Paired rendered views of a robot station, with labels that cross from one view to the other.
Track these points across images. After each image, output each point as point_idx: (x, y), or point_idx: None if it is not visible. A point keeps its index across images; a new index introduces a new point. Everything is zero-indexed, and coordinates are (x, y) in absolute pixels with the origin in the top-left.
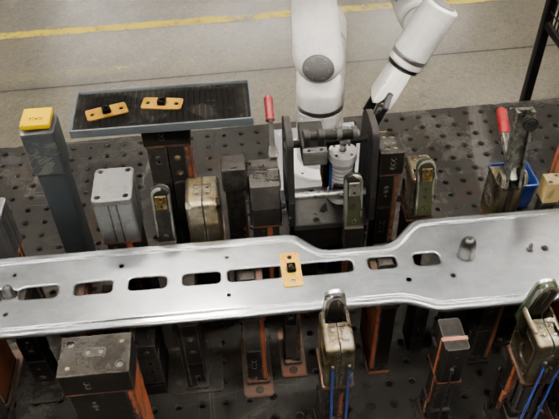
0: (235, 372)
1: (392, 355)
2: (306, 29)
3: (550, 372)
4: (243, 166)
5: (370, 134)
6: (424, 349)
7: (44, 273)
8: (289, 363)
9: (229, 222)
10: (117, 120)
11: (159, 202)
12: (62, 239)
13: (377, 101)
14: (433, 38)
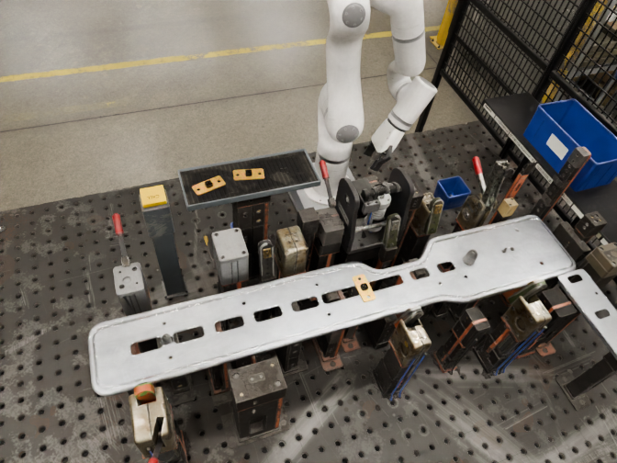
0: (312, 354)
1: None
2: (341, 107)
3: (537, 333)
4: (317, 217)
5: (406, 186)
6: (427, 316)
7: (187, 318)
8: (346, 342)
9: None
10: (219, 192)
11: (266, 253)
12: (163, 276)
13: (381, 151)
14: (422, 107)
